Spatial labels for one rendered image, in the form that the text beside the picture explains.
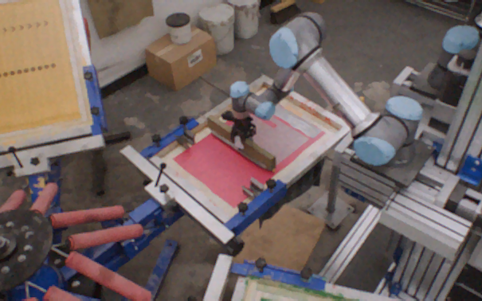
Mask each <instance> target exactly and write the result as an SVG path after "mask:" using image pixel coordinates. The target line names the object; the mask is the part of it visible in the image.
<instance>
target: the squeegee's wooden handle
mask: <svg viewBox="0 0 482 301"><path fill-rule="evenodd" d="M206 119H207V123H208V124H209V129H210V130H214V131H216V132H217V133H218V134H219V135H221V136H222V137H224V138H225V139H228V140H229V141H230V142H231V143H232V140H231V138H230V135H231V131H232V128H231V127H230V126H228V125H226V123H223V122H222V121H221V120H219V119H218V118H216V117H215V116H213V115H209V116H207V117H206ZM240 141H241V145H242V146H244V149H241V148H240V149H241V150H243V151H245V152H246V153H248V154H250V155H251V156H253V157H254V158H255V159H256V160H257V161H258V162H260V163H262V164H264V165H265V166H267V168H268V169H269V170H271V171H272V170H273V169H275V168H276V156H274V155H273V154H271V153H269V152H268V151H266V150H265V149H264V148H262V147H259V146H258V145H257V144H255V143H253V141H252V140H250V139H248V138H247V139H246V140H245V143H244V141H242V140H241V138H240Z"/></svg>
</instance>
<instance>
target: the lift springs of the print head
mask: <svg viewBox="0 0 482 301"><path fill-rule="evenodd" d="M57 181H58V179H57V180H56V181H55V182H54V183H52V182H51V183H49V184H48V185H47V186H46V187H45V188H44V189H43V190H42V192H41V194H40V196H39V197H38V199H37V200H36V201H35V203H34V204H33V206H32V209H31V210H33V211H35V212H37V213H39V214H41V215H42V216H44V215H45V214H46V212H47V210H48V209H49V206H50V204H51V203H52V201H53V199H54V198H55V196H56V194H57V191H58V186H57V184H56V183H57ZM27 187H28V186H25V188H24V189H23V190H16V192H14V193H13V194H12V195H11V196H10V198H9V199H8V200H7V201H6V203H5V204H4V205H3V206H2V208H1V209H0V213H1V212H4V211H7V210H12V209H19V208H20V206H21V204H22V203H23V201H24V200H25V199H26V194H25V189H26V188H27ZM132 210H134V209H125V210H124V209H123V207H122V206H121V205H116V206H109V207H102V208H96V209H89V210H83V211H77V212H70V213H58V214H51V215H49V217H48V221H49V223H50V224H51V226H52V229H59V228H65V227H70V226H76V225H81V224H87V223H92V222H97V221H108V220H113V219H119V218H122V217H123V216H124V213H127V212H132ZM162 226H164V225H155V226H151V227H147V228H146V229H143V226H142V225H140V224H133V225H125V226H119V228H114V229H105V230H100V231H95V232H90V233H81V234H76V235H71V236H67V238H66V240H65V244H57V245H53V246H52V248H51V249H52V250H53V251H55V252H58V253H60V254H61V255H63V256H66V257H67V259H66V261H65V263H66V265H67V266H69V267H70V268H72V269H74V270H76V271H78V272H81V273H82V274H84V276H87V277H88V278H90V279H92V280H95V281H96V282H98V283H101V284H103V285H104V286H106V287H108V288H110V289H112V290H114V291H116V292H117V293H119V294H121V295H122V296H124V297H126V298H129V299H131V300H133V301H152V300H150V298H151V292H150V291H148V290H147V289H145V288H143V287H140V286H139V285H137V284H135V283H132V282H131V281H130V280H128V279H124V278H123V277H121V275H119V274H117V273H115V272H113V271H111V270H110V269H107V268H105V267H103V266H101V265H100V264H98V263H96V262H94V261H91V260H90V259H89V258H88V257H86V256H83V255H82V254H80V253H79V252H75V251H73V250H78V249H82V248H89V247H94V246H98V245H102V244H106V243H111V242H115V241H118V240H126V239H131V238H135V237H140V236H142V235H143V231H144V230H148V229H152V228H158V227H162ZM60 246H65V247H66V248H67V249H68V250H69V251H73V252H70V253H69V255H67V254H65V253H63V252H61V251H59V250H57V249H55V248H56V247H60ZM28 284H29V285H31V286H33V287H34V288H36V289H38V290H39V291H42V292H44V293H45V295H44V297H43V299H44V301H84V300H82V299H78V298H77V297H75V296H73V295H70V294H69V293H68V292H66V291H62V290H61V289H60V288H59V287H56V286H54V285H53V286H52V287H51V286H50V288H49V289H48V291H46V290H44V289H42V288H41V287H39V286H37V285H36V284H34V283H31V282H29V281H28V280H26V281H25V289H26V294H27V299H24V300H22V301H39V299H36V297H33V298H30V297H29V285H28Z"/></svg>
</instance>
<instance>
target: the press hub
mask: <svg viewBox="0 0 482 301"><path fill-rule="evenodd" d="M52 246H53V229H52V226H51V224H50V223H49V221H48V219H47V218H46V217H44V216H42V215H41V214H39V213H37V212H35V211H33V210H28V209H12V210H7V211H4V212H1V213H0V301H22V300H24V299H27V294H26V289H25V281H26V280H28V281H29V282H31V283H34V284H36V285H37V286H39V287H41V288H42V289H44V290H46V291H48V289H49V288H50V286H51V287H52V286H53V285H54V286H56V287H59V288H60V289H61V290H62V291H66V292H69V293H73V294H76V295H82V296H85V297H89V298H92V299H98V300H102V301H104V289H103V285H102V284H101V283H98V282H96V281H95V280H93V279H90V278H88V277H87V276H84V274H82V273H81V272H79V273H77V274H76V275H75V276H74V277H73V278H71V279H70V280H69V281H67V282H66V280H65V277H64V276H63V275H62V274H61V271H60V270H59V269H60V268H63V267H64V266H65V265H66V263H65V261H66V259H67V257H66V256H63V255H61V254H60V253H58V252H55V251H53V250H52V249H51V248H52ZM55 249H57V250H59V251H61V252H63V253H65V254H67V255H69V253H70V252H73V251H75V252H79V251H77V250H73V251H69V250H68V249H67V248H66V247H63V246H60V247H56V248H55ZM79 253H81V252H79ZM48 257H49V264H44V262H45V260H46V258H48ZM28 285H29V284H28ZM5 291H6V293H5V294H2V292H5ZM44 295H45V293H44V292H42V291H39V290H38V289H36V288H34V287H33V286H31V285H29V297H30V298H33V297H36V299H39V301H44V299H43V297H44Z"/></svg>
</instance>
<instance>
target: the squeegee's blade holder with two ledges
mask: <svg viewBox="0 0 482 301"><path fill-rule="evenodd" d="M211 133H212V134H214V135H216V136H217V137H218V138H219V139H221V140H222V141H224V143H227V144H228V145H230V146H231V147H232V148H234V149H235V150H236V151H238V152H240V153H241V154H243V155H245V156H246V157H248V158H249V160H251V161H252V162H254V163H256V164H257V165H258V166H260V167H262V168H263V169H266V168H267V166H265V165H264V164H262V163H260V162H258V161H257V160H256V159H255V158H254V157H253V156H251V155H250V154H248V153H246V152H245V151H243V150H241V149H240V148H238V149H236V148H235V146H234V145H233V144H232V143H231V142H230V141H229V140H228V139H225V138H224V137H222V136H221V135H219V134H218V133H217V132H216V131H214V130H212V131H211Z"/></svg>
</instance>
